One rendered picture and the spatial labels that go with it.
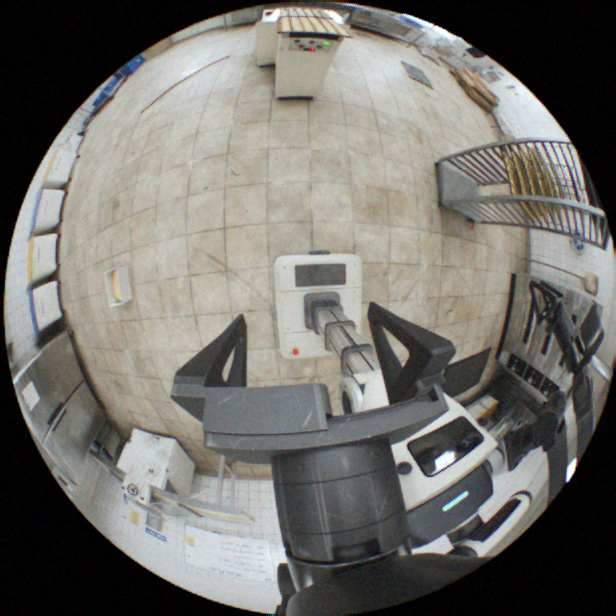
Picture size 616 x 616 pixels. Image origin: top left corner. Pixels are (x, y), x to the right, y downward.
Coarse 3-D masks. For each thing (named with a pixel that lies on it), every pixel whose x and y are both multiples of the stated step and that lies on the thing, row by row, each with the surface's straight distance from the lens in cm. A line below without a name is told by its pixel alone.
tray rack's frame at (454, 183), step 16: (448, 176) 206; (464, 176) 230; (448, 192) 197; (464, 192) 219; (448, 208) 196; (464, 208) 212; (480, 208) 240; (496, 224) 224; (512, 224) 214; (528, 224) 208; (608, 240) 178
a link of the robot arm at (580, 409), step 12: (588, 372) 48; (588, 384) 46; (588, 396) 47; (576, 408) 47; (588, 408) 48; (576, 420) 49; (588, 420) 50; (588, 432) 52; (588, 444) 54; (576, 456) 55
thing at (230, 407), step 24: (240, 336) 15; (192, 360) 11; (216, 360) 10; (240, 360) 14; (192, 384) 9; (216, 384) 10; (240, 384) 14; (312, 384) 8; (192, 408) 11; (216, 408) 8; (240, 408) 8; (264, 408) 8; (288, 408) 8; (312, 408) 8; (216, 432) 8; (240, 432) 8; (264, 432) 7; (288, 432) 7
